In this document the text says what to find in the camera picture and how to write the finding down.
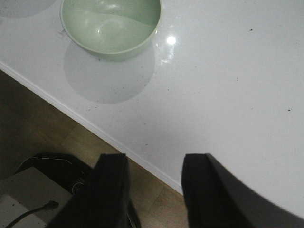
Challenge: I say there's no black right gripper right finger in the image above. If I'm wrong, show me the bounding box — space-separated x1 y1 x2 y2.
181 153 304 228

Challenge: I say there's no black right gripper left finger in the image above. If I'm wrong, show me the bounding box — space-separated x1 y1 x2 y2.
48 154 130 228

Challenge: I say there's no green bowl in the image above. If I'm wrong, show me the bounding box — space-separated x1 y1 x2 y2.
60 0 162 61

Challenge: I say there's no robot base on floor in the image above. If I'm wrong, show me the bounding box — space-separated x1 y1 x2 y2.
0 153 91 228

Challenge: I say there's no black cable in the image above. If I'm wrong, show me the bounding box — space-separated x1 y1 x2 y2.
4 200 59 228

